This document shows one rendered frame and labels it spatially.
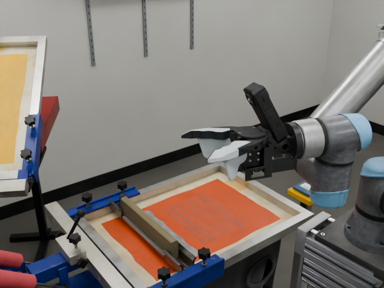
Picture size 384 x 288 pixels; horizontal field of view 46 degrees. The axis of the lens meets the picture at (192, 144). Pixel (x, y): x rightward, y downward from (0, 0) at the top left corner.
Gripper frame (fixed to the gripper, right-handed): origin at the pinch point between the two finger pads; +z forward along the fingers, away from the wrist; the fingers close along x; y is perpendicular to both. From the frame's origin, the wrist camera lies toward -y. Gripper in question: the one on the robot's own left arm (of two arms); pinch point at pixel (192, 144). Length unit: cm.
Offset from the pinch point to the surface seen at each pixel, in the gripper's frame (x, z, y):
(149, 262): 66, -2, 64
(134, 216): 83, -1, 54
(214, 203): 95, -38, 60
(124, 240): 81, 4, 62
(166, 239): 62, -8, 54
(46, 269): 62, 32, 56
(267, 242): 62, -46, 63
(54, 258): 66, 29, 55
